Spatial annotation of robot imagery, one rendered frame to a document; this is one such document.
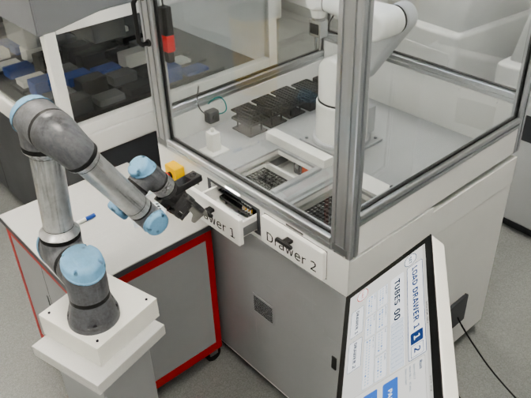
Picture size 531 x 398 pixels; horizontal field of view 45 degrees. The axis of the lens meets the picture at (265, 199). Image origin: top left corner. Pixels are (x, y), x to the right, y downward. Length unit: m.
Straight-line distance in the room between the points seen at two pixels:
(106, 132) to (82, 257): 1.10
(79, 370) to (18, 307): 1.50
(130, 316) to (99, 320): 0.10
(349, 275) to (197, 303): 0.83
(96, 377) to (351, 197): 0.88
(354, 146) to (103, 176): 0.66
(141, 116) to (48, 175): 1.19
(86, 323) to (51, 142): 0.56
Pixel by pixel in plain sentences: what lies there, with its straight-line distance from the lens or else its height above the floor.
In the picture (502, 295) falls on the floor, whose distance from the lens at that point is 3.34.
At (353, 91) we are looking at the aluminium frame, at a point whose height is 1.48.
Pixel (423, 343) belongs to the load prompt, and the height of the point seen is 1.17.
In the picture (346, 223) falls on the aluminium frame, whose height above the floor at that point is 1.07.
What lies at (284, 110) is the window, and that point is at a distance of 1.88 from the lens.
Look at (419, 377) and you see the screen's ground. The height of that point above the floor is 1.16.
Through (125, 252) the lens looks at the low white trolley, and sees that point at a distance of 2.31.
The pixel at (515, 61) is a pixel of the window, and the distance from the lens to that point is 2.32.
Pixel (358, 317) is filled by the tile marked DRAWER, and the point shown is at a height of 1.01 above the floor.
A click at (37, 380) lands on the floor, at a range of 3.03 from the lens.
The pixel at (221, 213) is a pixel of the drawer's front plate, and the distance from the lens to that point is 2.17.
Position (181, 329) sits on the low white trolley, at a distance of 2.61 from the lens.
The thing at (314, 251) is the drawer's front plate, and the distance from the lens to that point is 1.98.
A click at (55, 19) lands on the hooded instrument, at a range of 2.60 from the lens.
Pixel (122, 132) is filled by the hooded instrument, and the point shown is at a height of 0.86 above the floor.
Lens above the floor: 2.16
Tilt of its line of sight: 34 degrees down
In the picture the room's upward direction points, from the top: 2 degrees counter-clockwise
